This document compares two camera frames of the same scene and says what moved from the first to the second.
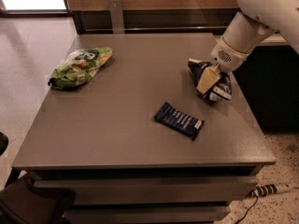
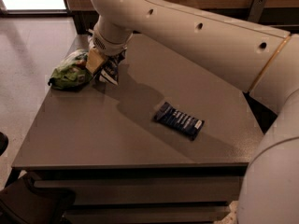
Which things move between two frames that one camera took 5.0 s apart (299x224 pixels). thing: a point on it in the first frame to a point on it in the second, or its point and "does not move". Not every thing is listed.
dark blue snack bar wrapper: (183, 123) does not move
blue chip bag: (220, 91) to (109, 71)
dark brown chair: (22, 202) does not move
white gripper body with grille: (229, 58) to (109, 46)
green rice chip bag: (78, 66) does not move
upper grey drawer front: (156, 191) does not move
